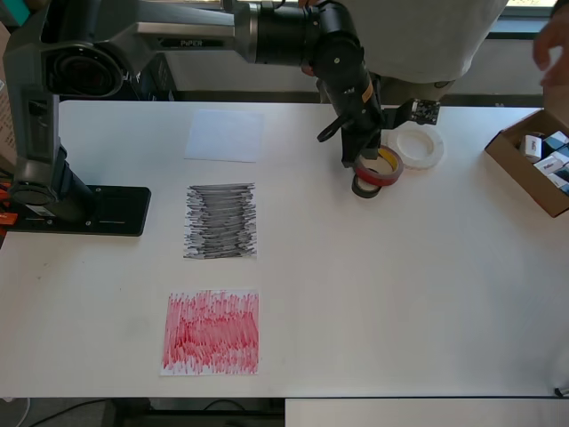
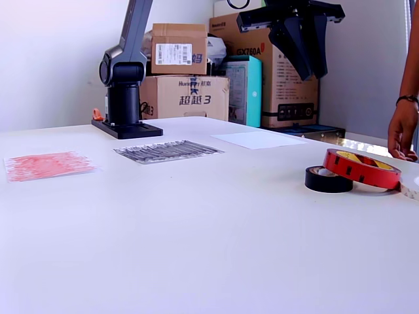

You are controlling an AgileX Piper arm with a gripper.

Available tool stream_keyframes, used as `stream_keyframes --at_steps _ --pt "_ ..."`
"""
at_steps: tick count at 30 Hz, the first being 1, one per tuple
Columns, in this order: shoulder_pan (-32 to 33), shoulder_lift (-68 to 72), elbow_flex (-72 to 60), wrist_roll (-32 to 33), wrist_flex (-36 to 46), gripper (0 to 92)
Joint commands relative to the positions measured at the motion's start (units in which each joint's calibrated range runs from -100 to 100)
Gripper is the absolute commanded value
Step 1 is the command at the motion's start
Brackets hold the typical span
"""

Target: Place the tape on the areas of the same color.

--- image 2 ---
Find red scribbled paper sheet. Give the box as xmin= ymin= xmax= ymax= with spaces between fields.
xmin=3 ymin=150 xmax=102 ymax=184

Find person left hand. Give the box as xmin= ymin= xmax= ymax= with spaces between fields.
xmin=388 ymin=103 xmax=419 ymax=163

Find red tape roll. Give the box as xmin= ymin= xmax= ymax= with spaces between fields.
xmin=321 ymin=147 xmax=403 ymax=191

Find blank white paper sheet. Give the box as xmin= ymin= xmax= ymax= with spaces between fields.
xmin=209 ymin=131 xmax=308 ymax=150

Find person left forearm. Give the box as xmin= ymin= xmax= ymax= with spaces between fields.
xmin=397 ymin=0 xmax=419 ymax=101

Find white tape roll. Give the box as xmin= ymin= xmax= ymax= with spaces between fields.
xmin=398 ymin=175 xmax=419 ymax=202

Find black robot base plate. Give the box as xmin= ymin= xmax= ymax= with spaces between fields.
xmin=90 ymin=118 xmax=164 ymax=140

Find white beaded blind cord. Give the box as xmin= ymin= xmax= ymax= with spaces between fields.
xmin=405 ymin=0 xmax=412 ymax=43

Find tall GX760A cardboard box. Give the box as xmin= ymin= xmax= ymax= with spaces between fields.
xmin=209 ymin=11 xmax=320 ymax=129

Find teal carton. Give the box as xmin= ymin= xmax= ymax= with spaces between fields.
xmin=221 ymin=54 xmax=263 ymax=128

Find cardboard box with blue characters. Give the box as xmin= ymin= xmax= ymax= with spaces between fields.
xmin=139 ymin=75 xmax=230 ymax=122

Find cardboard box with shipping label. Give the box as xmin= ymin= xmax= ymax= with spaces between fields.
xmin=150 ymin=22 xmax=210 ymax=75

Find white plastic bag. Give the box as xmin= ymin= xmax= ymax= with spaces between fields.
xmin=206 ymin=35 xmax=228 ymax=65

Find black tape roll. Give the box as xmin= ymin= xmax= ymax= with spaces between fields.
xmin=304 ymin=165 xmax=354 ymax=194

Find black wristband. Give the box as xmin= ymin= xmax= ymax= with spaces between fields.
xmin=395 ymin=94 xmax=419 ymax=107

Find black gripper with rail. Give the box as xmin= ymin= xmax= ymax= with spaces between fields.
xmin=236 ymin=0 xmax=346 ymax=82

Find grey plastic bag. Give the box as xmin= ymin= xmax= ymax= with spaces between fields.
xmin=139 ymin=29 xmax=153 ymax=60

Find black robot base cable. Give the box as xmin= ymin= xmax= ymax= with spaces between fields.
xmin=139 ymin=101 xmax=154 ymax=119

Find black scribbled paper sheet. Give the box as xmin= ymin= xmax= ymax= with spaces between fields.
xmin=111 ymin=139 xmax=226 ymax=166

